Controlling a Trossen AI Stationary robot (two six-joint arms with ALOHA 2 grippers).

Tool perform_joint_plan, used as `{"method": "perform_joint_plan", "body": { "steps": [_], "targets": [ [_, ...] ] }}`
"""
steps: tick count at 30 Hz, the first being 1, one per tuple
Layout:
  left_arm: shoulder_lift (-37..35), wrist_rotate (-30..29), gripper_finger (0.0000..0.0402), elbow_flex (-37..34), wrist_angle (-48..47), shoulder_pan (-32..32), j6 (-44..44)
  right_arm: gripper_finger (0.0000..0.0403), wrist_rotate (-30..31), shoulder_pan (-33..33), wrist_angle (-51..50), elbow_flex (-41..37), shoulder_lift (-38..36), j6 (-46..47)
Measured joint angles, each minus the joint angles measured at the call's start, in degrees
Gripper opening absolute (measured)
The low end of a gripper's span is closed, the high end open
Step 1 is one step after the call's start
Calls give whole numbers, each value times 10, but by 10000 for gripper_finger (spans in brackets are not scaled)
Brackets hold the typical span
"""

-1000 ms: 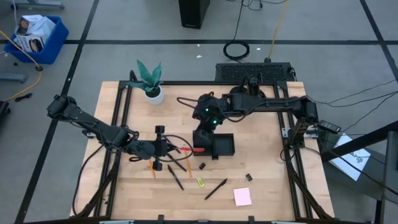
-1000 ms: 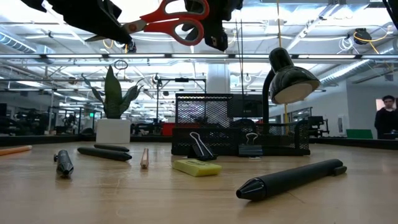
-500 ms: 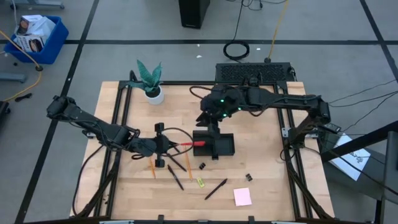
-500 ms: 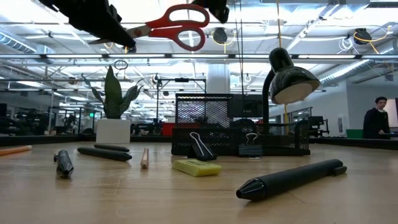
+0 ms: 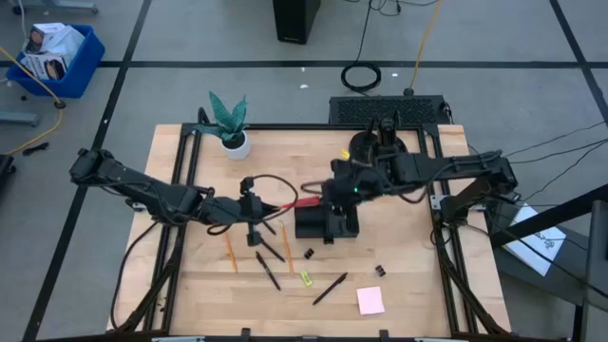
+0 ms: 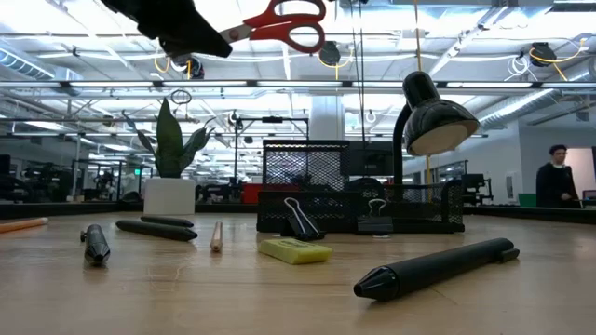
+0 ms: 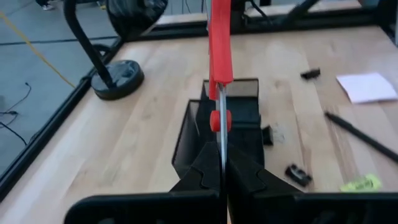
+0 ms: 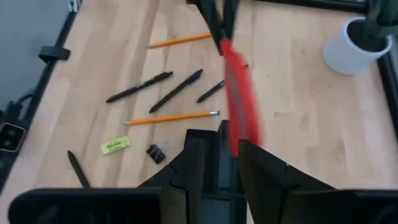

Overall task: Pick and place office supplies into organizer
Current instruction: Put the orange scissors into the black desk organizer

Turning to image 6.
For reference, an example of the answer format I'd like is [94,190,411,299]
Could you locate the red-handled scissors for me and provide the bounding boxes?
[218,0,328,55]

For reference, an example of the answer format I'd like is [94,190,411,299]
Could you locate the black pen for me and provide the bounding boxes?
[140,215,195,229]
[115,220,199,243]
[352,237,521,302]
[79,224,112,268]

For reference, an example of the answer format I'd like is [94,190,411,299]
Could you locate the orange pencil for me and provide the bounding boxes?
[0,217,49,235]
[210,221,224,255]

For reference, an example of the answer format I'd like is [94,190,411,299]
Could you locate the black mesh desk organizer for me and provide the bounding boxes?
[255,139,466,235]

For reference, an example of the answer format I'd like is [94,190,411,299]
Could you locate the green plant in white pot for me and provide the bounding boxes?
[121,97,216,216]

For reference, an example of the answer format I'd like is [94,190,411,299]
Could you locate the red box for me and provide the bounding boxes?
[240,182,280,205]

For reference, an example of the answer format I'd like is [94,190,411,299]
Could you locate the black monitor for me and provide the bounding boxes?
[346,141,397,178]

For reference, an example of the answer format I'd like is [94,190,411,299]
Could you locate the black binder clip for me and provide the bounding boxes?
[357,198,395,239]
[280,196,326,242]

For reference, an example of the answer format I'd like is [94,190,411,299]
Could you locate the yellow eraser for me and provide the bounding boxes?
[257,237,334,266]

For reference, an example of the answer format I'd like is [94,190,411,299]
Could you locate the black desk lamp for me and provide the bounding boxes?
[346,70,481,206]

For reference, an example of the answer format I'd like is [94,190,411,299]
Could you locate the person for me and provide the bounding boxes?
[535,143,582,209]

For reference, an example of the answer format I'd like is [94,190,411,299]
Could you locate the black hanging cable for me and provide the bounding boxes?
[349,0,367,143]

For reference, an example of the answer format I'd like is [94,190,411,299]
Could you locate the black aluminium table frame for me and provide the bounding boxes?
[0,200,596,224]

